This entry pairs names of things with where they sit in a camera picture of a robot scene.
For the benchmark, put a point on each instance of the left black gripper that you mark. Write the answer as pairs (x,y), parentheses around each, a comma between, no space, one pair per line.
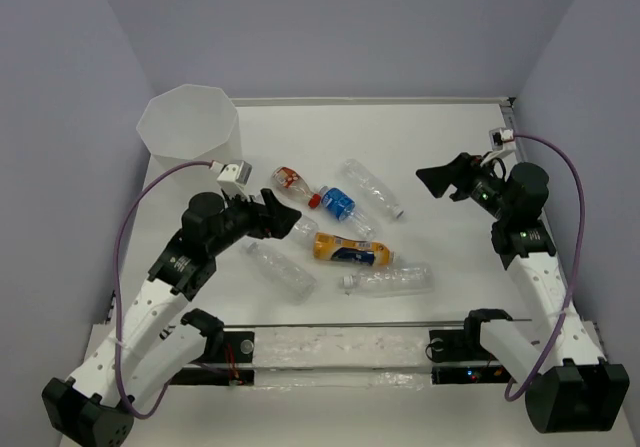
(270,219)

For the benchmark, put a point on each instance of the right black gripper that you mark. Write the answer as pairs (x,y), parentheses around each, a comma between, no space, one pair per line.
(461,172)

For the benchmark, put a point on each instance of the blue label Pocari Sweat bottle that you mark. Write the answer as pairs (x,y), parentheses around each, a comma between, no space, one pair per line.
(344,210)

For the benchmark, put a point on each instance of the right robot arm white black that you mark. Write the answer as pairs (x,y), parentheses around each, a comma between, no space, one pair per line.
(563,376)

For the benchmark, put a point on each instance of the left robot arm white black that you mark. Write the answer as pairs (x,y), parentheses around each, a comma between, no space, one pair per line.
(158,336)

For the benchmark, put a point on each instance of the white octagonal plastic bin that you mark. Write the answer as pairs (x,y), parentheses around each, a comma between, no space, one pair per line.
(190,123)

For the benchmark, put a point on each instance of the red label red cap bottle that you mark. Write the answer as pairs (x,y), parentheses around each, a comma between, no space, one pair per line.
(292,185)

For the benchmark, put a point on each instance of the orange label bottle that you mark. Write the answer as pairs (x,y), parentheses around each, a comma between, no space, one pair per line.
(333,248)

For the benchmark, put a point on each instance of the clear bottle white cap front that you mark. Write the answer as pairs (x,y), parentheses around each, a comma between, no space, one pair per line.
(388,281)

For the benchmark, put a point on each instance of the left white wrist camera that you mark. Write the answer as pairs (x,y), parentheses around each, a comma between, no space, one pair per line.
(232,177)

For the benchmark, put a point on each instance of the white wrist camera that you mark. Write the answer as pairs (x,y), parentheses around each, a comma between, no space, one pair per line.
(232,177)
(502,140)

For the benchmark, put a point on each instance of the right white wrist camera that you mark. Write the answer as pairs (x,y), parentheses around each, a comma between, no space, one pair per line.
(502,140)

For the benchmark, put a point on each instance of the metal rail front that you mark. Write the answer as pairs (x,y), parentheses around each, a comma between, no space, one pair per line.
(423,324)

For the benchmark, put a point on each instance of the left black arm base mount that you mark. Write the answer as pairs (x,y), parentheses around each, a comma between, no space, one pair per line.
(224,363)

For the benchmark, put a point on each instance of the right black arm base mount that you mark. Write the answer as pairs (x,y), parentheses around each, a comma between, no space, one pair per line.
(454,362)

